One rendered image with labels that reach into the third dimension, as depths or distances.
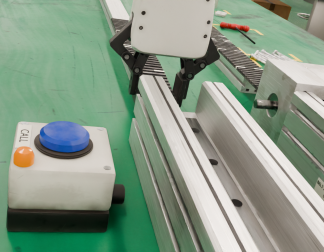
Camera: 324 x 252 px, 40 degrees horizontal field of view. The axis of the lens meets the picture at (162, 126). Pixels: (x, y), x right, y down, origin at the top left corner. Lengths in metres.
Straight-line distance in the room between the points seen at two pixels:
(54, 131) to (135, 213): 0.11
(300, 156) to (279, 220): 0.20
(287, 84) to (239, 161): 0.20
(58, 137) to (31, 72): 0.34
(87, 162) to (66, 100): 0.26
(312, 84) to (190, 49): 0.15
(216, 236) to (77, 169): 0.13
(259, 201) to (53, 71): 0.43
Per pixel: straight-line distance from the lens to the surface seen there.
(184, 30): 0.56
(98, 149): 0.38
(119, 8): 1.07
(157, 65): 0.69
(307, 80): 0.57
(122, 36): 0.56
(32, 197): 0.36
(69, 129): 0.37
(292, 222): 0.33
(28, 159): 0.34
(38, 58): 0.75
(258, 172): 0.37
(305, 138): 0.53
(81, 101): 0.61
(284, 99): 0.58
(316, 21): 3.03
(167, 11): 0.54
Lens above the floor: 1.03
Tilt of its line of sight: 25 degrees down
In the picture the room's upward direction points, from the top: 12 degrees clockwise
